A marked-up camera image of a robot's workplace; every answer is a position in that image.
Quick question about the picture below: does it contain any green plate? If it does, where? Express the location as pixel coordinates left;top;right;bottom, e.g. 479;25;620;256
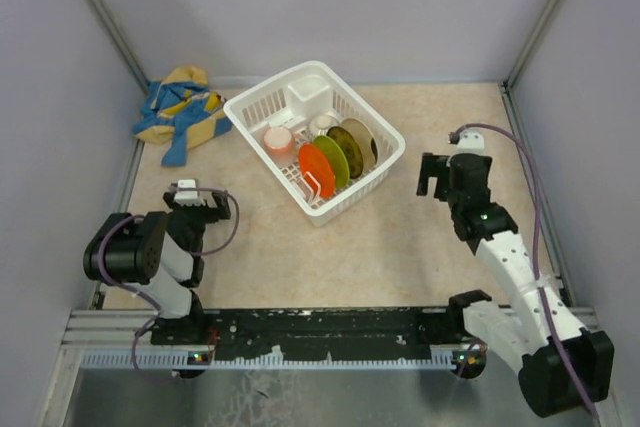
313;135;350;190

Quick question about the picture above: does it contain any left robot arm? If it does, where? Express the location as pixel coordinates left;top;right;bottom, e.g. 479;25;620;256
83;180;239;344

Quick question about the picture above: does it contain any white plastic dish rack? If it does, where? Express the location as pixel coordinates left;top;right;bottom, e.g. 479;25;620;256
224;61;406;227

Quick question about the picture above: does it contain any cream plate with black marks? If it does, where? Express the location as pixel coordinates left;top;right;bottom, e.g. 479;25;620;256
341;118;378;171

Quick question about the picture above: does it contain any white patterned small bowl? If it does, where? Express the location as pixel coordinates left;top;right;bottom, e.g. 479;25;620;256
308;114;340;137

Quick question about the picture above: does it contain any blue and yellow cloth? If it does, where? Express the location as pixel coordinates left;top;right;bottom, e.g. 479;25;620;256
132;66;232;168

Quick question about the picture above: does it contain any black mounting base plate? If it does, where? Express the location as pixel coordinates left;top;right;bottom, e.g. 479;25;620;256
151;307;471;361

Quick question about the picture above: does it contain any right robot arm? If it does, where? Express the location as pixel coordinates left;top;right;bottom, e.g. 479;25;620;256
416;153;614;418

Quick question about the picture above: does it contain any aluminium frame rail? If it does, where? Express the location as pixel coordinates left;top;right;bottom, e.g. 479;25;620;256
59;307;601;368

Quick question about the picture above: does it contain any black and yellow plate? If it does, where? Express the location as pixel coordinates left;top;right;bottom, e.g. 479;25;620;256
327;126;364;179

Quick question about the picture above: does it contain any orange plate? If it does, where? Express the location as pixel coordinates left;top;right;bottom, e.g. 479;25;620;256
298;143;336;199

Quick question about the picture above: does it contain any pink ceramic mug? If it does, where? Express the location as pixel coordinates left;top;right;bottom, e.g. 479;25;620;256
263;126;295;156

